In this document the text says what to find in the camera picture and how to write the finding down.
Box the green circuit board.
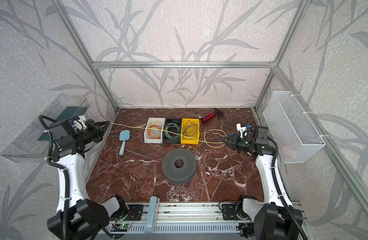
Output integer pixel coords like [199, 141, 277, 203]
[110, 223, 133, 233]

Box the white plastic bin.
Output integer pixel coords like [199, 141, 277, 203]
[144, 118, 166, 144]

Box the yellow plastic bin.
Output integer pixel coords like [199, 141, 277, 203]
[181, 118, 200, 145]

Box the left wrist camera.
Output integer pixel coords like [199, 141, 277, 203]
[68, 115, 87, 133]

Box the pink object in basket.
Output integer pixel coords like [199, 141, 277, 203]
[281, 145, 297, 159]

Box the light blue toy shovel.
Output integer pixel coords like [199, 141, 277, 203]
[119, 130, 131, 156]

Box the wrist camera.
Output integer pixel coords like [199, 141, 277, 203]
[236, 124, 251, 139]
[68, 115, 87, 133]

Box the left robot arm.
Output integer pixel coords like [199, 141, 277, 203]
[39, 115, 129, 240]

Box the blue cable coil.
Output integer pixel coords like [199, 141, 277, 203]
[182, 120, 199, 138]

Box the green cable coil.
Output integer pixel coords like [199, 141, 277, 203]
[163, 122, 181, 140]

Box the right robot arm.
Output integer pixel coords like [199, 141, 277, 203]
[221, 134, 308, 240]

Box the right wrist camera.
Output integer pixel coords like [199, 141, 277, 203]
[236, 124, 251, 139]

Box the black plastic bin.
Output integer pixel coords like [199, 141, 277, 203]
[163, 119, 182, 144]

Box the grey perforated spool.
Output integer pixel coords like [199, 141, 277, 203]
[162, 148, 197, 185]

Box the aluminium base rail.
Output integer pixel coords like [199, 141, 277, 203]
[107, 202, 251, 235]

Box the white wire mesh basket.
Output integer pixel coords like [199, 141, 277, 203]
[263, 91, 326, 164]

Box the red cable coil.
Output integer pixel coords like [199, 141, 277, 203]
[146, 124, 163, 140]

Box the clear plastic wall tray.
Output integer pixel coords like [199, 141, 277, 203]
[1, 94, 90, 163]

